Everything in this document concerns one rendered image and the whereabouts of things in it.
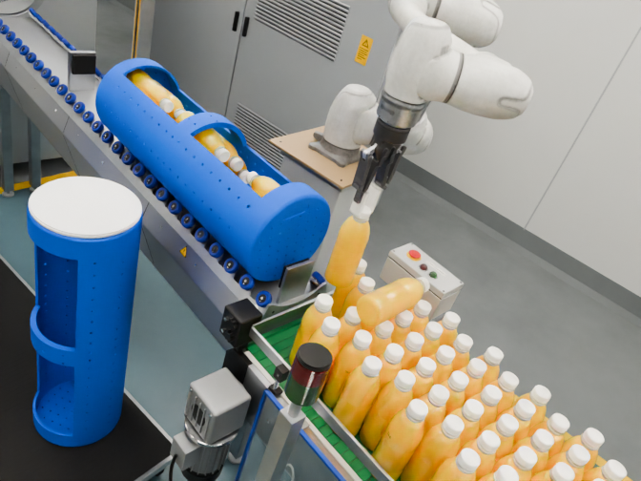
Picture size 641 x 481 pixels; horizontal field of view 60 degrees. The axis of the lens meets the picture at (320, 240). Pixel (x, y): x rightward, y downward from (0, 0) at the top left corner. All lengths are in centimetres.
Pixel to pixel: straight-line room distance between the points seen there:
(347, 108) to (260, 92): 167
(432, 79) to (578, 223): 317
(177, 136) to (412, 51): 80
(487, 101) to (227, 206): 70
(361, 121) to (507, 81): 101
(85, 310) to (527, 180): 328
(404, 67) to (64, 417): 165
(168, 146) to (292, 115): 195
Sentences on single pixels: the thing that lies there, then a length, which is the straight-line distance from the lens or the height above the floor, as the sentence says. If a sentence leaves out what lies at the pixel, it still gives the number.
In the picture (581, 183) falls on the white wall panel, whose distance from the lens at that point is 415.
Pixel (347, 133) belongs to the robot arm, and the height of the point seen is 113.
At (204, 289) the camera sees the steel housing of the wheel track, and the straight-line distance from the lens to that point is 166.
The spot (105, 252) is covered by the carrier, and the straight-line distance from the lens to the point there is 154.
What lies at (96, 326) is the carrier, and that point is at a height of 72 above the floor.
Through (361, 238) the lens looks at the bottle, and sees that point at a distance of 132.
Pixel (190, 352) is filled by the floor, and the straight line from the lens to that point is 263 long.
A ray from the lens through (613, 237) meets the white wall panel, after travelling 420.
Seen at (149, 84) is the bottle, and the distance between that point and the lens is 194.
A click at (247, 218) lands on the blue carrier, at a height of 116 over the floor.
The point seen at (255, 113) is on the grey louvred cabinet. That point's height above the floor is 47.
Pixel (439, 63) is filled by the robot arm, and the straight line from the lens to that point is 114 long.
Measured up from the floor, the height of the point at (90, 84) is 95.
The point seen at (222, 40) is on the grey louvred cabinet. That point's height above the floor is 79.
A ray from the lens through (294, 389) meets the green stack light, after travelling 100.
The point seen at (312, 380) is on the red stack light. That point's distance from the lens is 97.
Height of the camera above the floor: 194
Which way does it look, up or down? 34 degrees down
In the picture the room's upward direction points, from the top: 18 degrees clockwise
